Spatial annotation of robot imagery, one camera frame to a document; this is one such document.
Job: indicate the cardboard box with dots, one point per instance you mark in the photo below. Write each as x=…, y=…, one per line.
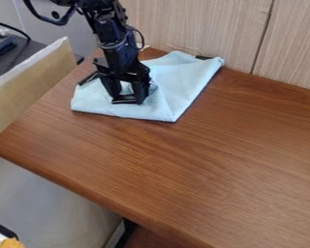
x=21, y=84

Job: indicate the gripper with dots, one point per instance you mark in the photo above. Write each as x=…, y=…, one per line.
x=121, y=63

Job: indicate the light blue cloth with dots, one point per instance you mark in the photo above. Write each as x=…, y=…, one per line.
x=178, y=84

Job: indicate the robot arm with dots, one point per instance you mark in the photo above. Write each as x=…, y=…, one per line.
x=111, y=27

